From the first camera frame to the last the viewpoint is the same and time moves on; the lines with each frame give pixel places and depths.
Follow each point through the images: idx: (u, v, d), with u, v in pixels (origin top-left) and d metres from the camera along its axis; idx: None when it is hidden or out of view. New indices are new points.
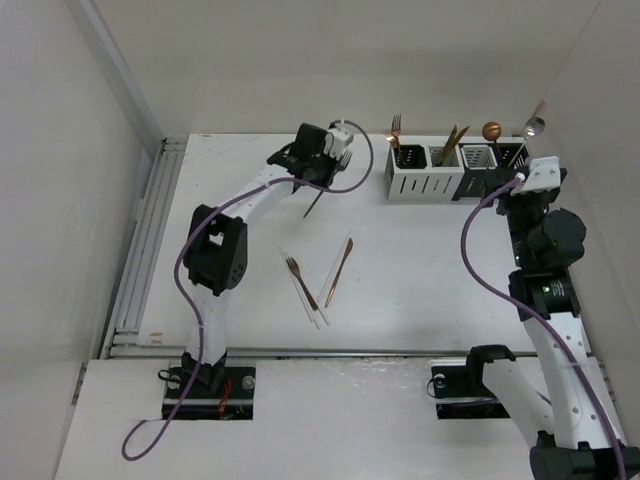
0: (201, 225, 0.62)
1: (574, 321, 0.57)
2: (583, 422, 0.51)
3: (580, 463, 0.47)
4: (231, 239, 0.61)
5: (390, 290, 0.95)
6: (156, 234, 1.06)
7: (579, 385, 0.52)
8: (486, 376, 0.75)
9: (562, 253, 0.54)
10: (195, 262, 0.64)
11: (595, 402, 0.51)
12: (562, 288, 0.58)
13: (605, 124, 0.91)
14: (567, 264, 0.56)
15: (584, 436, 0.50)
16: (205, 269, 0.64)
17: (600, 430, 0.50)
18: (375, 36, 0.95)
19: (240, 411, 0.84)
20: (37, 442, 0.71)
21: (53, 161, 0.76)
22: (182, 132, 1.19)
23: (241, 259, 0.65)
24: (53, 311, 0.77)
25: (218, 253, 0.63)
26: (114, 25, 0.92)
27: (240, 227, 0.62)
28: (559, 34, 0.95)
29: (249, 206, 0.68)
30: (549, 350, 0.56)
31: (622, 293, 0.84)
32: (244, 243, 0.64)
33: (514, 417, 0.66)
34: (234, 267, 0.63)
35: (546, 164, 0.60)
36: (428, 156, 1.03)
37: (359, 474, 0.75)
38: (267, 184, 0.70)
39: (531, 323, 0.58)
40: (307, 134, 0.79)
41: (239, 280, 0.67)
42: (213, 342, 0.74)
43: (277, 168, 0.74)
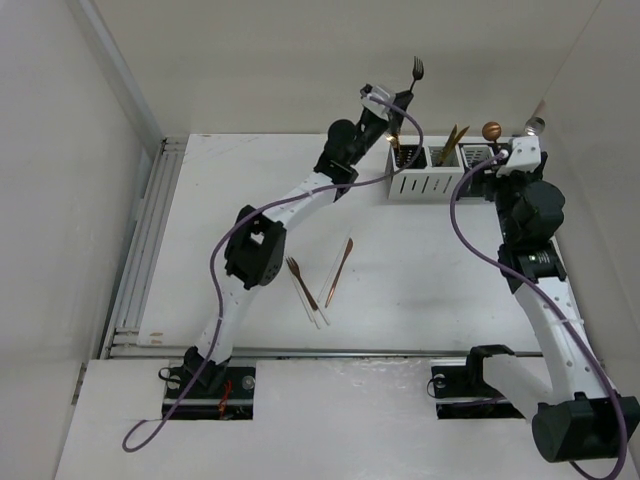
0: (242, 221, 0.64)
1: (562, 286, 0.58)
2: (577, 374, 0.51)
3: (578, 412, 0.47)
4: (269, 242, 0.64)
5: (390, 289, 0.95)
6: (156, 233, 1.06)
7: (570, 339, 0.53)
8: (489, 373, 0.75)
9: (543, 219, 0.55)
10: (233, 254, 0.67)
11: (587, 353, 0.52)
12: (548, 257, 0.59)
13: (605, 124, 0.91)
14: (549, 232, 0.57)
15: (580, 387, 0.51)
16: (241, 262, 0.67)
17: (595, 379, 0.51)
18: (375, 36, 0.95)
19: (240, 411, 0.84)
20: (37, 442, 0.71)
21: (53, 161, 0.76)
22: (182, 132, 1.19)
23: (277, 258, 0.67)
24: (53, 311, 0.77)
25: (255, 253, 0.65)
26: (114, 25, 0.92)
27: (279, 233, 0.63)
28: (558, 34, 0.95)
29: (292, 212, 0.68)
30: (539, 310, 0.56)
31: (622, 291, 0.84)
32: (282, 245, 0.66)
33: (515, 396, 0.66)
34: (268, 268, 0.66)
35: (527, 142, 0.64)
36: (428, 156, 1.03)
37: (360, 474, 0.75)
38: (310, 193, 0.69)
39: (520, 289, 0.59)
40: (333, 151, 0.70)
41: (272, 277, 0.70)
42: (224, 339, 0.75)
43: (321, 177, 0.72)
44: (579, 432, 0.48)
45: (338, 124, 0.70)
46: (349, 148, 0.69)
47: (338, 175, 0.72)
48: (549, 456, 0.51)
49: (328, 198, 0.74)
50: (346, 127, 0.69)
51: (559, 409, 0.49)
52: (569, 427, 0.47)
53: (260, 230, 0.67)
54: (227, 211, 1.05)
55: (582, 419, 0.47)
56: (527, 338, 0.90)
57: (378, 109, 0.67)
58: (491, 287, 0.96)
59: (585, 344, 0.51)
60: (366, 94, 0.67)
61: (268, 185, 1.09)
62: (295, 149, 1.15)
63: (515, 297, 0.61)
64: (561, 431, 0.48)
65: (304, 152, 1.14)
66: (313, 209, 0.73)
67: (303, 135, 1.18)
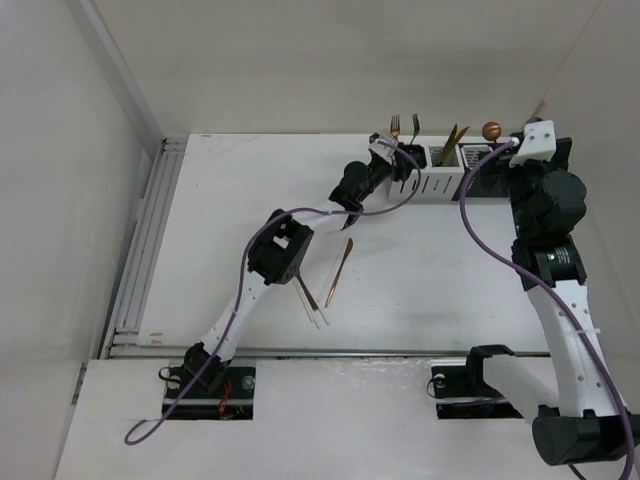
0: (278, 219, 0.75)
1: (580, 290, 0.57)
2: (588, 390, 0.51)
3: (586, 430, 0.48)
4: (297, 240, 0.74)
5: (391, 289, 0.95)
6: (156, 233, 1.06)
7: (585, 352, 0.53)
8: (489, 376, 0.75)
9: (563, 210, 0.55)
10: (259, 253, 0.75)
11: (601, 370, 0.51)
12: (567, 256, 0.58)
13: (605, 124, 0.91)
14: (569, 224, 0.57)
15: (589, 403, 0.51)
16: (266, 259, 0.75)
17: (606, 395, 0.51)
18: (375, 36, 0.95)
19: (240, 411, 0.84)
20: (36, 443, 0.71)
21: (53, 162, 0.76)
22: (182, 132, 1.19)
23: (297, 260, 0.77)
24: (53, 312, 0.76)
25: (282, 250, 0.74)
26: (114, 26, 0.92)
27: (307, 233, 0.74)
28: (559, 33, 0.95)
29: (315, 222, 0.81)
30: (554, 318, 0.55)
31: (622, 291, 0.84)
32: (305, 248, 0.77)
33: (514, 388, 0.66)
34: (290, 266, 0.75)
35: (540, 128, 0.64)
36: (429, 155, 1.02)
37: (360, 474, 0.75)
38: (330, 211, 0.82)
39: (535, 291, 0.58)
40: (344, 186, 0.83)
41: (287, 279, 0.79)
42: (235, 334, 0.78)
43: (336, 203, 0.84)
44: (583, 447, 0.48)
45: (353, 164, 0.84)
46: (360, 185, 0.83)
47: (348, 206, 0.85)
48: (548, 459, 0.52)
49: (338, 221, 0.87)
50: (359, 167, 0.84)
51: (564, 422, 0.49)
52: (575, 443, 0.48)
53: (285, 234, 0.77)
54: (226, 211, 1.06)
55: (588, 437, 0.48)
56: (526, 338, 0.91)
57: (384, 154, 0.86)
58: (492, 288, 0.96)
59: (600, 362, 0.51)
60: (377, 141, 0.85)
61: (268, 185, 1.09)
62: (295, 149, 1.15)
63: (528, 298, 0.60)
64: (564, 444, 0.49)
65: (304, 152, 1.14)
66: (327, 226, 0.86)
67: (303, 135, 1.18)
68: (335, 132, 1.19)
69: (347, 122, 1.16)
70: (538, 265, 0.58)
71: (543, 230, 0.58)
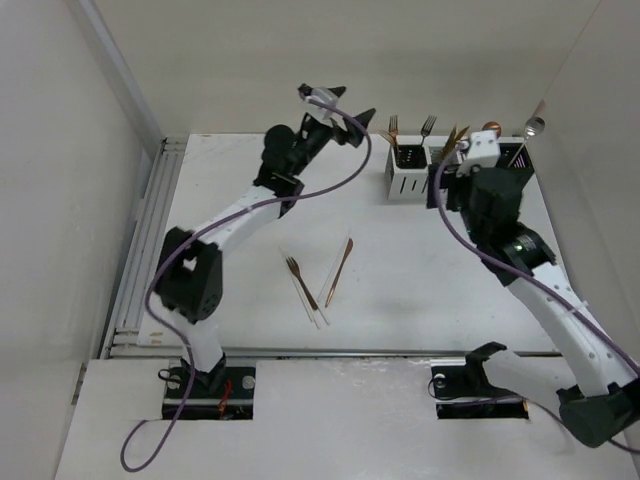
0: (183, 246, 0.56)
1: (554, 270, 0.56)
2: (603, 364, 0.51)
3: (617, 407, 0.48)
4: (204, 267, 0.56)
5: (391, 289, 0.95)
6: (156, 233, 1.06)
7: (585, 329, 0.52)
8: (491, 376, 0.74)
9: (506, 200, 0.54)
10: (168, 286, 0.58)
11: (607, 341, 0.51)
12: (532, 242, 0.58)
13: (604, 124, 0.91)
14: (515, 211, 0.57)
15: (610, 376, 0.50)
16: (177, 293, 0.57)
17: (619, 363, 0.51)
18: (375, 37, 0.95)
19: (239, 411, 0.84)
20: (36, 443, 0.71)
21: (53, 162, 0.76)
22: (181, 132, 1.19)
23: (215, 287, 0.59)
24: (54, 312, 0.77)
25: (191, 280, 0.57)
26: (114, 26, 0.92)
27: (211, 257, 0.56)
28: (559, 33, 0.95)
29: (230, 230, 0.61)
30: (544, 304, 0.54)
31: (622, 290, 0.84)
32: (218, 270, 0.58)
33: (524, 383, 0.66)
34: (206, 298, 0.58)
35: (484, 136, 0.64)
36: (429, 156, 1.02)
37: (360, 474, 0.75)
38: (249, 208, 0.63)
39: (517, 284, 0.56)
40: (272, 161, 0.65)
41: (213, 307, 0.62)
42: (205, 354, 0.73)
43: (263, 190, 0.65)
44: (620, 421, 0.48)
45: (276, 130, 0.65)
46: (288, 154, 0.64)
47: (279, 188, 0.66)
48: (588, 444, 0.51)
49: (272, 213, 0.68)
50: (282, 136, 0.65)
51: (592, 407, 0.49)
52: (612, 423, 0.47)
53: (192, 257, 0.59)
54: None
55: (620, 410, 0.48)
56: (525, 338, 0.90)
57: (319, 116, 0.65)
58: (493, 288, 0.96)
59: (605, 335, 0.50)
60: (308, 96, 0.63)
61: None
62: None
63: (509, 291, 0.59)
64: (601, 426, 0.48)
65: None
66: (256, 225, 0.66)
67: None
68: None
69: None
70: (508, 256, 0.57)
71: (497, 223, 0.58)
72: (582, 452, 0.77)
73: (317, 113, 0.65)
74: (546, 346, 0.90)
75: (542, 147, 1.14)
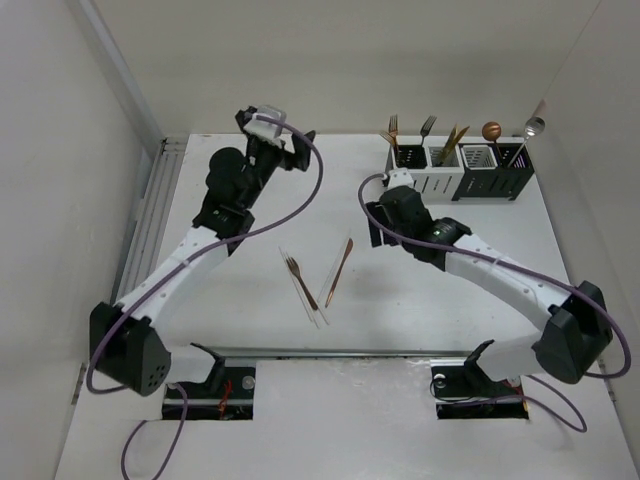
0: (111, 331, 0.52)
1: (473, 239, 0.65)
2: (538, 294, 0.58)
3: (563, 322, 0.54)
4: (136, 346, 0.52)
5: (391, 289, 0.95)
6: (156, 233, 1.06)
7: (511, 272, 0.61)
8: (486, 370, 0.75)
9: (404, 205, 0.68)
10: (107, 369, 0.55)
11: (531, 274, 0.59)
12: (448, 225, 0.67)
13: (604, 124, 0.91)
14: (418, 207, 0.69)
15: (547, 301, 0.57)
16: (117, 374, 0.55)
17: (552, 288, 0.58)
18: (375, 37, 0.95)
19: (240, 411, 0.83)
20: (36, 443, 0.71)
21: (53, 161, 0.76)
22: (181, 132, 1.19)
23: (158, 359, 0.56)
24: (53, 312, 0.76)
25: (127, 360, 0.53)
26: (114, 26, 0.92)
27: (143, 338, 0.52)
28: (559, 33, 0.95)
29: (164, 295, 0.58)
30: (475, 267, 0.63)
31: (622, 291, 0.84)
32: (156, 343, 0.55)
33: (510, 361, 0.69)
34: (147, 373, 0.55)
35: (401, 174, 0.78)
36: (428, 156, 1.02)
37: (360, 474, 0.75)
38: (186, 262, 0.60)
39: (450, 261, 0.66)
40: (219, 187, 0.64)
41: (162, 374, 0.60)
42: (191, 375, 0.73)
43: (204, 232, 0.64)
44: (574, 336, 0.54)
45: (219, 156, 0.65)
46: (236, 177, 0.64)
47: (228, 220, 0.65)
48: (570, 378, 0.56)
49: (218, 255, 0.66)
50: (228, 158, 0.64)
51: (549, 336, 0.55)
52: (566, 340, 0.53)
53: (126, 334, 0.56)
54: None
55: (570, 324, 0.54)
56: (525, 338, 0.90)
57: (270, 134, 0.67)
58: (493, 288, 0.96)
59: (524, 269, 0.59)
60: (254, 116, 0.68)
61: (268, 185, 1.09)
62: None
63: (451, 272, 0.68)
64: (564, 348, 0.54)
65: None
66: (200, 273, 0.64)
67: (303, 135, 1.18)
68: (336, 132, 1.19)
69: (347, 122, 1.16)
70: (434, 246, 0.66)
71: (413, 225, 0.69)
72: (582, 452, 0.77)
73: (266, 133, 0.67)
74: None
75: (543, 147, 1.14)
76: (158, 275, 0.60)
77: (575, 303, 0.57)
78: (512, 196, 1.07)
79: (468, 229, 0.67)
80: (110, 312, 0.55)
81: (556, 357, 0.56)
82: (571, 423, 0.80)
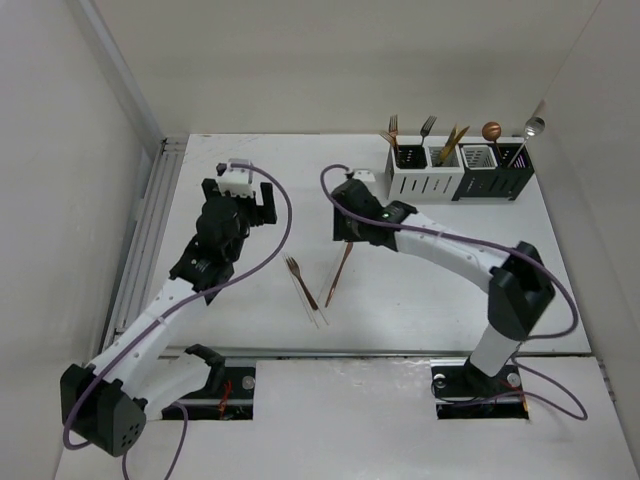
0: (81, 397, 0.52)
1: (419, 217, 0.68)
2: (478, 259, 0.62)
3: (503, 281, 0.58)
4: (105, 411, 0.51)
5: (391, 290, 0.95)
6: (156, 233, 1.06)
7: (453, 243, 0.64)
8: (477, 364, 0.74)
9: (352, 195, 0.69)
10: (80, 430, 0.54)
11: (470, 241, 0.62)
12: (397, 208, 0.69)
13: (604, 124, 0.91)
14: (367, 195, 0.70)
15: (488, 264, 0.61)
16: (90, 435, 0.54)
17: (491, 252, 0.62)
18: (375, 36, 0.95)
19: (239, 411, 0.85)
20: (36, 443, 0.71)
21: (53, 161, 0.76)
22: (182, 132, 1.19)
23: (131, 420, 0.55)
24: (53, 312, 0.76)
25: (98, 423, 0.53)
26: (114, 26, 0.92)
27: (111, 403, 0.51)
28: (559, 33, 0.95)
29: (137, 355, 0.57)
30: (421, 243, 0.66)
31: (622, 290, 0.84)
32: (128, 405, 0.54)
33: (484, 348, 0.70)
34: (119, 434, 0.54)
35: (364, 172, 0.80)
36: (429, 156, 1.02)
37: (360, 474, 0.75)
38: (161, 319, 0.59)
39: (398, 239, 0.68)
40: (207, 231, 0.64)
41: (139, 431, 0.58)
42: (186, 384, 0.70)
43: (180, 285, 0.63)
44: (515, 292, 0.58)
45: (210, 205, 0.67)
46: (226, 225, 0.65)
47: (207, 267, 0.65)
48: (521, 333, 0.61)
49: (197, 306, 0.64)
50: (217, 206, 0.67)
51: (495, 296, 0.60)
52: (509, 297, 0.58)
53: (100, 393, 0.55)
54: None
55: (511, 281, 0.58)
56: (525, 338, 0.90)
57: (245, 180, 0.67)
58: None
59: (463, 237, 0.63)
60: (228, 168, 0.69)
61: None
62: (295, 149, 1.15)
63: (402, 251, 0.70)
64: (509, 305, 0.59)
65: (304, 152, 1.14)
66: (178, 327, 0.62)
67: (303, 135, 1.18)
68: (336, 131, 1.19)
69: (347, 122, 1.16)
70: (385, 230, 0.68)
71: (363, 211, 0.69)
72: (583, 451, 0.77)
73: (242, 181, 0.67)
74: (544, 348, 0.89)
75: (543, 147, 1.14)
76: (132, 333, 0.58)
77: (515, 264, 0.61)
78: (512, 196, 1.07)
79: (414, 210, 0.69)
80: (79, 375, 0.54)
81: (506, 316, 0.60)
82: (572, 412, 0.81)
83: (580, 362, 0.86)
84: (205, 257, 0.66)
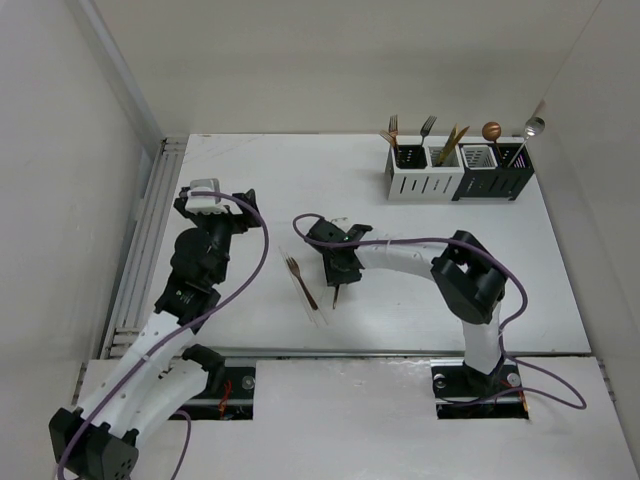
0: (69, 444, 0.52)
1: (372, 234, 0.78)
2: (422, 254, 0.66)
3: (445, 268, 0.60)
4: (95, 455, 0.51)
5: (391, 290, 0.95)
6: (156, 233, 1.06)
7: (401, 247, 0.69)
8: (467, 362, 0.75)
9: (317, 232, 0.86)
10: (75, 470, 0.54)
11: (412, 242, 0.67)
12: (353, 228, 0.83)
13: (603, 124, 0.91)
14: (330, 227, 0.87)
15: (431, 255, 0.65)
16: (84, 472, 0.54)
17: (433, 246, 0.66)
18: (375, 36, 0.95)
19: (239, 411, 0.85)
20: (36, 444, 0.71)
21: (53, 162, 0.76)
22: (182, 132, 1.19)
23: (121, 458, 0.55)
24: (54, 312, 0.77)
25: (89, 464, 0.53)
26: (114, 27, 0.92)
27: (96, 449, 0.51)
28: (559, 33, 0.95)
29: (123, 394, 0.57)
30: (380, 252, 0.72)
31: (622, 290, 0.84)
32: (116, 448, 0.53)
33: (471, 345, 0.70)
34: (112, 470, 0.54)
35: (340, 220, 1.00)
36: (428, 156, 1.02)
37: (359, 474, 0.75)
38: (146, 357, 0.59)
39: (364, 253, 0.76)
40: (182, 263, 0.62)
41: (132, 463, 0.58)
42: (186, 395, 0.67)
43: (164, 320, 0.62)
44: (458, 277, 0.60)
45: (184, 237, 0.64)
46: (198, 258, 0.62)
47: (193, 302, 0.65)
48: (479, 318, 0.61)
49: (184, 338, 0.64)
50: (191, 241, 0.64)
51: (443, 286, 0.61)
52: (454, 282, 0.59)
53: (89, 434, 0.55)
54: None
55: (451, 268, 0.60)
56: (526, 338, 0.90)
57: (212, 203, 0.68)
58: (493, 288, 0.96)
59: (406, 240, 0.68)
60: (191, 194, 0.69)
61: (267, 186, 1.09)
62: (295, 149, 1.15)
63: (373, 262, 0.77)
64: (457, 292, 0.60)
65: (303, 152, 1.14)
66: (164, 363, 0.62)
67: (303, 135, 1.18)
68: (336, 132, 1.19)
69: (347, 122, 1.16)
70: (349, 251, 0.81)
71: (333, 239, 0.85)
72: (583, 451, 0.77)
73: (209, 204, 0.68)
74: (545, 347, 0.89)
75: (543, 147, 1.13)
76: (117, 374, 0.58)
77: (459, 252, 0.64)
78: (512, 196, 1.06)
79: (369, 228, 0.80)
80: (68, 420, 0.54)
81: (460, 303, 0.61)
82: (572, 403, 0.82)
83: (580, 362, 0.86)
84: (190, 288, 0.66)
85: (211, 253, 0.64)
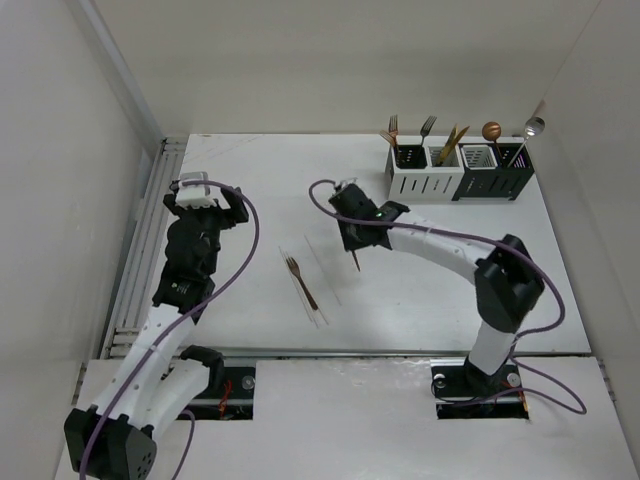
0: (90, 441, 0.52)
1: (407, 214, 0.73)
2: (467, 252, 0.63)
3: (490, 273, 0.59)
4: (118, 449, 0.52)
5: (391, 290, 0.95)
6: (156, 232, 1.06)
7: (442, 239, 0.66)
8: (478, 362, 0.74)
9: (345, 198, 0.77)
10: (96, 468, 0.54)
11: (458, 236, 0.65)
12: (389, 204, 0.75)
13: (603, 124, 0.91)
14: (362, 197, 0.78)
15: (473, 255, 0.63)
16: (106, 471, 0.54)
17: (476, 246, 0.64)
18: (375, 37, 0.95)
19: (239, 411, 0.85)
20: (35, 443, 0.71)
21: (54, 163, 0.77)
22: (181, 132, 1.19)
23: (142, 452, 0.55)
24: (54, 311, 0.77)
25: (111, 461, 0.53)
26: (113, 26, 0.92)
27: (120, 441, 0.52)
28: (559, 33, 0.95)
29: (136, 386, 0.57)
30: (414, 238, 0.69)
31: (622, 291, 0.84)
32: (137, 440, 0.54)
33: (481, 344, 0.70)
34: (135, 465, 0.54)
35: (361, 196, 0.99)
36: (428, 155, 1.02)
37: (359, 474, 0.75)
38: (153, 347, 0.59)
39: (393, 236, 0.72)
40: (177, 249, 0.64)
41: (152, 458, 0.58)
42: (192, 389, 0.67)
43: (165, 313, 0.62)
44: (502, 284, 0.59)
45: (177, 228, 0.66)
46: (192, 245, 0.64)
47: (190, 290, 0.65)
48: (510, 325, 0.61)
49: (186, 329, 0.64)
50: (184, 230, 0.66)
51: (482, 288, 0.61)
52: (496, 288, 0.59)
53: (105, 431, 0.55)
54: None
55: (494, 272, 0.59)
56: (526, 338, 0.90)
57: (201, 194, 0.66)
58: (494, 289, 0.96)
59: (450, 232, 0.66)
60: (180, 186, 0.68)
61: (267, 186, 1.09)
62: (295, 149, 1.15)
63: (398, 247, 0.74)
64: (496, 296, 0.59)
65: (303, 152, 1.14)
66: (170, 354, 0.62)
67: (303, 135, 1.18)
68: (336, 131, 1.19)
69: (347, 123, 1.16)
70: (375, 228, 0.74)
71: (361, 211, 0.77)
72: (582, 451, 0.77)
73: (197, 195, 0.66)
74: (545, 347, 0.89)
75: (542, 146, 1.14)
76: (127, 368, 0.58)
77: (501, 256, 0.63)
78: (512, 196, 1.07)
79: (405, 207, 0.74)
80: (83, 419, 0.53)
81: (495, 308, 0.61)
82: (571, 403, 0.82)
83: (580, 362, 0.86)
84: (185, 278, 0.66)
85: (205, 240, 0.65)
